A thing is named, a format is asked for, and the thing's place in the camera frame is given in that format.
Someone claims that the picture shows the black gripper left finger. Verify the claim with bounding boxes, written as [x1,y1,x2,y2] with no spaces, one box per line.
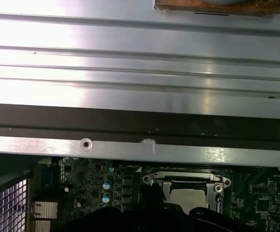
[50,184,186,232]

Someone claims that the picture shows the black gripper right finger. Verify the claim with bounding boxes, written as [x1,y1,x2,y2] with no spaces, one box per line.
[187,207,256,232]

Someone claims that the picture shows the metal socket cover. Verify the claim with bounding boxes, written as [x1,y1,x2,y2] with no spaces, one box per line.
[162,174,215,210]

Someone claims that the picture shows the metal locking lever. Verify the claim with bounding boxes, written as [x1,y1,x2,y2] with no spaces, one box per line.
[211,170,225,214]

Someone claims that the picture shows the silver CPU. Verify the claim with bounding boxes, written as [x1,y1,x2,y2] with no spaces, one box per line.
[170,188,209,209]

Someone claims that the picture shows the CPU socket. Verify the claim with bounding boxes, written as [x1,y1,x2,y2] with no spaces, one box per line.
[141,170,233,215]

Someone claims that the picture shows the green motherboard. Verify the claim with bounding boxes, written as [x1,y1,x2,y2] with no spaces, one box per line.
[30,156,280,232]

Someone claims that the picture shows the black square chip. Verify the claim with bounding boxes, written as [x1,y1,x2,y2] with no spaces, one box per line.
[257,199,270,212]

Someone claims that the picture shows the black PC case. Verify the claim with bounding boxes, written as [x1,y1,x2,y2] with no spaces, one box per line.
[0,102,280,232]

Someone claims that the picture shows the small silver finned heatsink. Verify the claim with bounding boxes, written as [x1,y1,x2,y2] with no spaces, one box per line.
[32,202,58,232]

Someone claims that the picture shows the brown square base plate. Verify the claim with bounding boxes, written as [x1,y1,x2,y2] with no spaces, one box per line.
[153,0,280,17]

